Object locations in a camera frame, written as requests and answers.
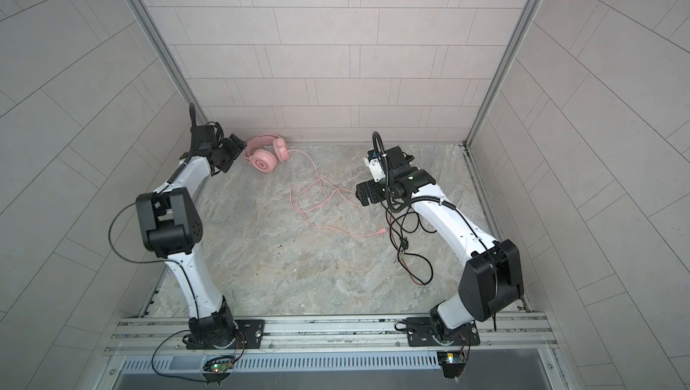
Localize pink headphones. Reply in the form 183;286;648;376
242;134;290;174

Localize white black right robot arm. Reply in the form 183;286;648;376
356;170;524;343

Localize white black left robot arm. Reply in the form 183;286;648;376
135;105;246;350

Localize right circuit board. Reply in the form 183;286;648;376
437;350;468;379

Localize circuit board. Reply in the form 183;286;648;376
437;350;468;379
202;355;235;375

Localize left circuit board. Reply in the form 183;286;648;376
202;355;235;375

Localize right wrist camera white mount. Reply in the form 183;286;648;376
364;154;388;183

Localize black red braided cable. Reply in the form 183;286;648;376
383;202;438;287

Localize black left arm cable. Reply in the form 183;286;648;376
107;202;168;265

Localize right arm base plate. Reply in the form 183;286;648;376
395;316;481;347

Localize aluminium corner post left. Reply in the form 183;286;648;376
125;0;208;123

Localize aluminium corner post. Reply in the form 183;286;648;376
464;0;542;149
125;0;208;123

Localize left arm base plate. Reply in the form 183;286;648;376
183;317;265;350

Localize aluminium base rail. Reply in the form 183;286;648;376
104;311;558;355

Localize aluminium corner post right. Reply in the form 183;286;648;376
464;0;542;149

